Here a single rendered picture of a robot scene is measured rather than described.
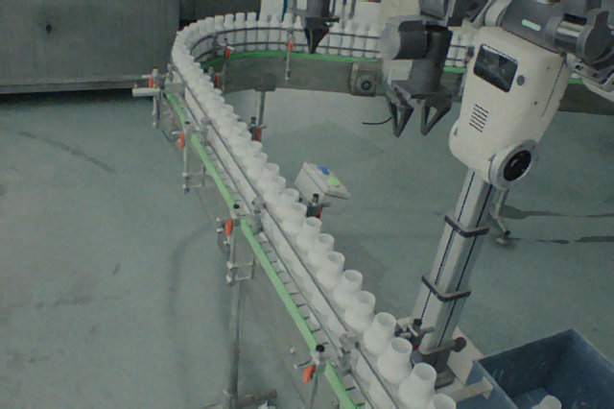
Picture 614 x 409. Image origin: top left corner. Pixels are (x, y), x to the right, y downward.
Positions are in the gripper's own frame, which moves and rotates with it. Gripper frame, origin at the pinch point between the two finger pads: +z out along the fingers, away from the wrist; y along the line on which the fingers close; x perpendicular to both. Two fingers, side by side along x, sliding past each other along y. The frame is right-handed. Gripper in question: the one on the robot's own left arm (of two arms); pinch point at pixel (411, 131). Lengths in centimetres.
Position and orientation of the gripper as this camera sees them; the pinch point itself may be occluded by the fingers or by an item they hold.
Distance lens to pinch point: 107.7
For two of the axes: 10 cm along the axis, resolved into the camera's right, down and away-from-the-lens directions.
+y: 9.0, -1.0, 4.3
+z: -1.5, 8.5, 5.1
